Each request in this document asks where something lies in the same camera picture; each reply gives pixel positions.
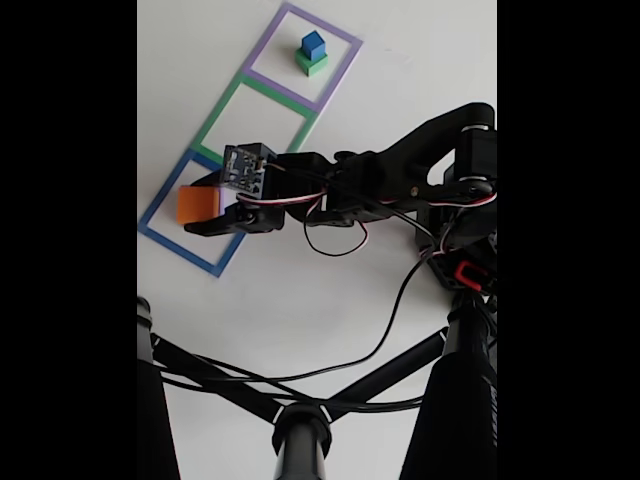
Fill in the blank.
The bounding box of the orange block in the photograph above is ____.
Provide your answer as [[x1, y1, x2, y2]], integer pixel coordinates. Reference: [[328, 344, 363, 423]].
[[176, 184, 222, 224]]

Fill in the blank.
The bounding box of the green block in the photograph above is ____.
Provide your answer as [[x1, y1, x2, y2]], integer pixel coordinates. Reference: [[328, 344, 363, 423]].
[[293, 47, 330, 78]]

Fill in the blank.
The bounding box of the small blue cube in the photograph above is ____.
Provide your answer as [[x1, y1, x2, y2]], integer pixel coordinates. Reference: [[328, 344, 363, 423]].
[[301, 30, 327, 57]]

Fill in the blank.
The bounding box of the red clamp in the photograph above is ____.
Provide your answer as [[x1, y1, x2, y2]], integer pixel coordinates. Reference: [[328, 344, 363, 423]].
[[454, 260, 489, 291]]

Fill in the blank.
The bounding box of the black tripod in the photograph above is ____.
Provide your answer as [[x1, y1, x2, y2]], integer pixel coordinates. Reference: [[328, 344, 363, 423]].
[[137, 294, 498, 480]]

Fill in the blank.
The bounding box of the dark gripper camera box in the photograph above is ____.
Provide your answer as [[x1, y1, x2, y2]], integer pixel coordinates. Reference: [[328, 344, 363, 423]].
[[222, 141, 277, 199]]

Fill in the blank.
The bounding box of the blue square frame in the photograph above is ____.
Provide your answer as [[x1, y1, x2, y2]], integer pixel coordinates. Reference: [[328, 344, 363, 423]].
[[138, 148, 271, 279]]

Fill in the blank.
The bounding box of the green square frame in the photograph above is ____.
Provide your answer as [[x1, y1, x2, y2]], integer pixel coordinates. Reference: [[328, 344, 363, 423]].
[[192, 73, 317, 171]]

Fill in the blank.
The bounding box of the purple square frame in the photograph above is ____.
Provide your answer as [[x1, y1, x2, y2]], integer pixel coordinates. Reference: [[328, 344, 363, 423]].
[[241, 1, 364, 112]]

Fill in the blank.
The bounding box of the thin black cable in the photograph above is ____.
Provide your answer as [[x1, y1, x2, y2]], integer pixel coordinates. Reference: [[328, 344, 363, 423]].
[[159, 352, 429, 414]]

